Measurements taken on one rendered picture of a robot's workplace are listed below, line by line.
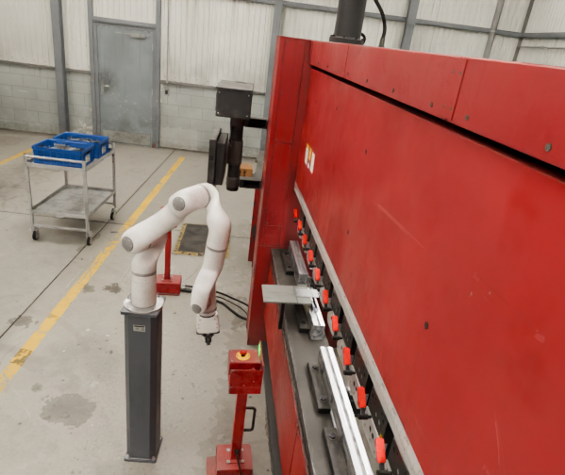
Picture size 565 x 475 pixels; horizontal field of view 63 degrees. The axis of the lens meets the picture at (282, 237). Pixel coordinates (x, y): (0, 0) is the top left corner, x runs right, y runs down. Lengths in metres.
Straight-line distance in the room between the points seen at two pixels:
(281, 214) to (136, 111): 6.63
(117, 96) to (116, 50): 0.82
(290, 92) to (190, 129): 6.47
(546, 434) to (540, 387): 0.07
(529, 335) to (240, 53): 8.58
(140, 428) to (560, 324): 2.37
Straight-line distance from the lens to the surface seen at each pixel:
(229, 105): 3.22
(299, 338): 2.44
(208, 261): 1.97
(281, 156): 3.14
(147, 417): 2.76
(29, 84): 10.30
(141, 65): 9.45
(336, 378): 2.10
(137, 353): 2.49
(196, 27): 9.23
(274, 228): 3.31
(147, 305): 2.35
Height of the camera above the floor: 2.29
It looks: 23 degrees down
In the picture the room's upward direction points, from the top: 7 degrees clockwise
